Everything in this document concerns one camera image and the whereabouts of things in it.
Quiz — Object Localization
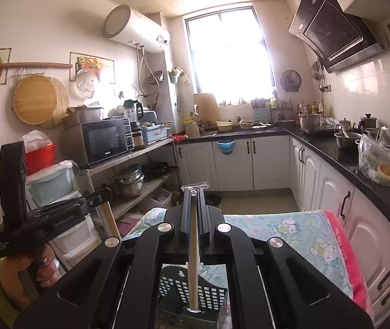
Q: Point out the chopsticks pair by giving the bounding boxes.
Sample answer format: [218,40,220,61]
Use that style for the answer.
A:
[183,182,209,313]

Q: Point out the left hand painted nails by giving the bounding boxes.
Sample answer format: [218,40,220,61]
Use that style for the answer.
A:
[0,244,58,311]

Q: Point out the metal shelf rack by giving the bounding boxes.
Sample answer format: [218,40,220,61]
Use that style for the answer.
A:
[80,138,177,239]

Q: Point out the plastic drawer storage unit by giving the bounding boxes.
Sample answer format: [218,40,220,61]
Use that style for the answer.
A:
[0,160,97,265]

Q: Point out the stacked steel pots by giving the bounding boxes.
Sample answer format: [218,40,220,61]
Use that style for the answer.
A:
[113,168,144,198]

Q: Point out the red plastic basin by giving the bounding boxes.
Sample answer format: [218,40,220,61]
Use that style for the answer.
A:
[26,143,57,175]

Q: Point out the blue hanging bin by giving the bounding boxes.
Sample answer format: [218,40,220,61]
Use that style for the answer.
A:
[217,140,235,155]

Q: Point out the dark green utensil basket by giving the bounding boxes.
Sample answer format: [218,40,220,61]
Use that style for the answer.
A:
[155,264,231,328]

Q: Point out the white base cabinets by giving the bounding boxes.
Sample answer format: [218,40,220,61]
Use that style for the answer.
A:
[176,131,390,328]

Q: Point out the light blue storage box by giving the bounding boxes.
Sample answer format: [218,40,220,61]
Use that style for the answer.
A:
[142,124,167,146]

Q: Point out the cartoon print table cloth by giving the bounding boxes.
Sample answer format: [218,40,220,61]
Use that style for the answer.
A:
[122,206,354,329]

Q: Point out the black microwave oven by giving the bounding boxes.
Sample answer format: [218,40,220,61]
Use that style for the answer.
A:
[61,118,130,169]

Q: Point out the black blender jug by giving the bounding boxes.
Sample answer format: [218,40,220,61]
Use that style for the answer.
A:
[123,100,144,132]

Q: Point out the round bamboo cutting board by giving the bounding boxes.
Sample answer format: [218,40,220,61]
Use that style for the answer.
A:
[13,75,68,129]

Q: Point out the steel stock pot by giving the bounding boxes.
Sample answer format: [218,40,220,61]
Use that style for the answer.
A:
[298,114,321,130]

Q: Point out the wooden rolling pin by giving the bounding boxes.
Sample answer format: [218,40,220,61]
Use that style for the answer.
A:
[0,62,74,70]

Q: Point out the pink towel blanket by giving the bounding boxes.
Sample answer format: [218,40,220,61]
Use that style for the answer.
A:
[324,210,374,321]

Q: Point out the clear plastic food bag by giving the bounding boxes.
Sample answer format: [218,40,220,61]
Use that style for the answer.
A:
[358,126,390,186]

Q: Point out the white cylindrical water heater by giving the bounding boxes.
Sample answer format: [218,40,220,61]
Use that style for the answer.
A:
[101,5,170,53]

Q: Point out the black range hood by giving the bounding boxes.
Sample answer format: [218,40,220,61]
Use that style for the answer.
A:
[289,0,383,73]

